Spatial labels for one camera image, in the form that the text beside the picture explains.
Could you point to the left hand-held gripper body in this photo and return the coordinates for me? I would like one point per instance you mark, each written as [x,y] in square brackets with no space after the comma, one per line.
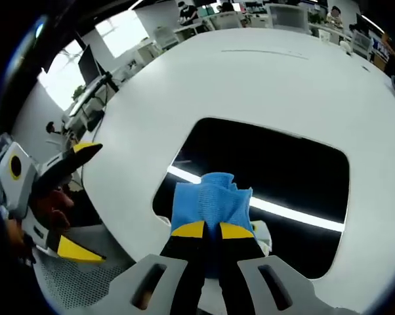
[20,190]

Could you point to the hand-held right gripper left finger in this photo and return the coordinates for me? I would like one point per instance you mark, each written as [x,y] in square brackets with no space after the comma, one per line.
[158,285]

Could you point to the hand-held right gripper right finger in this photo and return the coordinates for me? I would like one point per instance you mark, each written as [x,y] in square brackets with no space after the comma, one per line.
[269,285]

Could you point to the blue cleaning cloth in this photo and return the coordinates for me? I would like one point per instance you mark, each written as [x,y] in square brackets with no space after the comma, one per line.
[204,203]

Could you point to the person's left hand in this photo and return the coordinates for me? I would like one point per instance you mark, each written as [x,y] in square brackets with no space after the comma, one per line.
[53,210]

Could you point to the grey mesh chair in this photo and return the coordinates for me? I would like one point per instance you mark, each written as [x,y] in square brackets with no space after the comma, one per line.
[79,282]

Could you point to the small black device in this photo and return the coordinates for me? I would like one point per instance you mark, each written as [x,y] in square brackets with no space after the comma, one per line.
[53,128]

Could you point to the green potted plant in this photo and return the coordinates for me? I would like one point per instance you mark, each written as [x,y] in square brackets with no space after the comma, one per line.
[78,92]

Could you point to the white mesh office chair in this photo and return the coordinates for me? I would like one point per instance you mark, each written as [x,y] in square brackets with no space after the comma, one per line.
[362,44]
[166,37]
[289,18]

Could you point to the small white round object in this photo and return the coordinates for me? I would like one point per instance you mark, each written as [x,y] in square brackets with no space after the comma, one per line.
[346,46]

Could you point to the clear plastic cup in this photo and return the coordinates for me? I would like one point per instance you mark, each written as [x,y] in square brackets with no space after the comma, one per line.
[324,35]

